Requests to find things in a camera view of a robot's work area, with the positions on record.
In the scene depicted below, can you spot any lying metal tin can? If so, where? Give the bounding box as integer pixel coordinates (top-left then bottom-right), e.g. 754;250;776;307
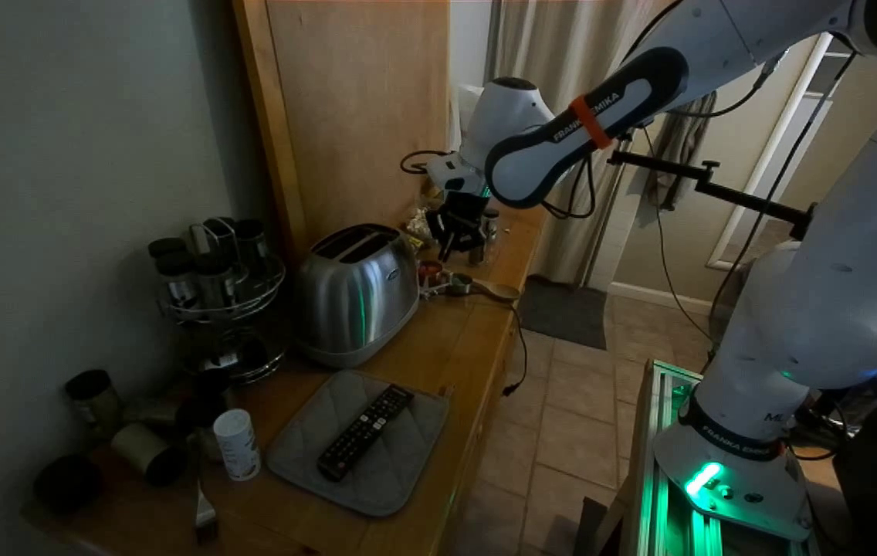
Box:
109;417;191;488

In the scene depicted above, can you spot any metal cup with mixed candies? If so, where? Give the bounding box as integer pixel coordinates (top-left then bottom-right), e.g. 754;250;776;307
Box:
441;270;478;303

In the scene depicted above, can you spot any metal cup with red candies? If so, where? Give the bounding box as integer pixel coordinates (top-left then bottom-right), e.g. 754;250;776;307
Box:
418;262;450;301

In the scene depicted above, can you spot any silver toaster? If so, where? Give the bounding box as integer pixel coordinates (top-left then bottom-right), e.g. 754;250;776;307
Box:
292;222;423;372

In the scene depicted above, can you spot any black round bowl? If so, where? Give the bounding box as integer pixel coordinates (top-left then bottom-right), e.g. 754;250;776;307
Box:
32;451;109;518

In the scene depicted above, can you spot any green lit robot stand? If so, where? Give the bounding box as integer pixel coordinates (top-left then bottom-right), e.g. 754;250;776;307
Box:
618;356;823;556

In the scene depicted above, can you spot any grey cutting board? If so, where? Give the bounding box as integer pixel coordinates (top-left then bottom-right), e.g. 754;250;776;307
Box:
267;368;455;522

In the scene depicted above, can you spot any upright metal tin can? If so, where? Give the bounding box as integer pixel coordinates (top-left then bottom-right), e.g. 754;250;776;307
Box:
58;368;125;441

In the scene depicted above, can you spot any white pill bottle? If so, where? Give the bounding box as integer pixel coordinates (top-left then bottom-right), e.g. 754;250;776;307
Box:
211;404;267;486

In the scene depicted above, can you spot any beige curtain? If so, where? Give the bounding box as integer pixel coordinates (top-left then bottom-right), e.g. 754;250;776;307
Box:
489;0;668;289

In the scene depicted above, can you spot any dark floor mat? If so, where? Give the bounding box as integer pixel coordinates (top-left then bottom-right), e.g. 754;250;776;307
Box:
515;273;611;352

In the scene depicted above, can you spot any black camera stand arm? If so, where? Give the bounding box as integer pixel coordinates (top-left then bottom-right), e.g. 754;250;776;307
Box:
604;142;820;241

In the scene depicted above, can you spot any black remote control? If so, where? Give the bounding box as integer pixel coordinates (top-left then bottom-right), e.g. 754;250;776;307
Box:
314;384;418;486

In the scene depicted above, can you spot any black power cable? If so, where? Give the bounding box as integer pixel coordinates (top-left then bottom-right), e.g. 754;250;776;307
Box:
457;277;532;402

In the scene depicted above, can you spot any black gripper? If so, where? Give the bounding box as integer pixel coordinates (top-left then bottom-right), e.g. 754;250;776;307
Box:
437;190;499;262

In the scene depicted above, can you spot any wooden back panel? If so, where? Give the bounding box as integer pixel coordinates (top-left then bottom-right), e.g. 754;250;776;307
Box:
228;0;455;261

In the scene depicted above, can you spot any wire spice rack with jars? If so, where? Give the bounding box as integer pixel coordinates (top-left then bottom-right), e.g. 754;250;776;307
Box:
146;212;293;390

